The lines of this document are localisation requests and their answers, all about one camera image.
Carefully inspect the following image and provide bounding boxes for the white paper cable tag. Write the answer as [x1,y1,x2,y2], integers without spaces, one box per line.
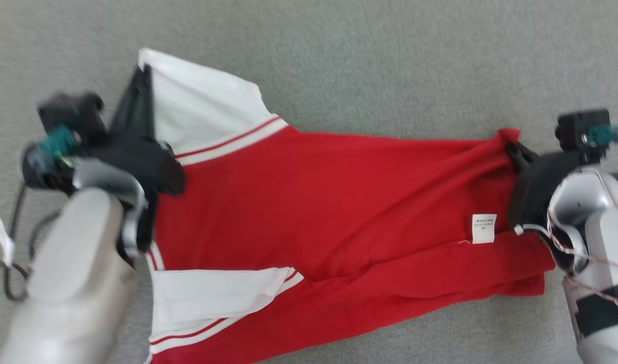
[0,216,16,268]

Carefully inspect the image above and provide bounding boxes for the red basketball jersey number 23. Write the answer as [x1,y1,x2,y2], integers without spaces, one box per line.
[137,48,557,364]

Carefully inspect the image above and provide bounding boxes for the thin red white arm wires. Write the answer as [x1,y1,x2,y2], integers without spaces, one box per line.
[547,211,618,311]

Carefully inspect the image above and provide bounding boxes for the teal camera plug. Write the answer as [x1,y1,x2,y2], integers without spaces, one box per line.
[40,126,82,158]
[584,125,618,148]

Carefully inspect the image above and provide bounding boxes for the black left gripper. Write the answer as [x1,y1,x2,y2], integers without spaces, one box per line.
[89,65,185,197]

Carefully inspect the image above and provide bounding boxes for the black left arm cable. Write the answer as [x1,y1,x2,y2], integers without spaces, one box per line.
[0,181,59,302]

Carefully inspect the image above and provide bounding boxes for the teal right camera plug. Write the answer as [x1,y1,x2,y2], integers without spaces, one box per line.
[584,125,618,148]

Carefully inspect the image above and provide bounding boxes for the teal left camera plug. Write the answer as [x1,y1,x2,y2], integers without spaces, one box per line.
[40,126,82,158]

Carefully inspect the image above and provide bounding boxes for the thin white right gripper cable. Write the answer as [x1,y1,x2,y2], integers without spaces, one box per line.
[513,224,554,239]

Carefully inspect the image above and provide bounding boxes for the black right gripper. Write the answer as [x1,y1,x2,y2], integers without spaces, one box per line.
[505,142,590,228]

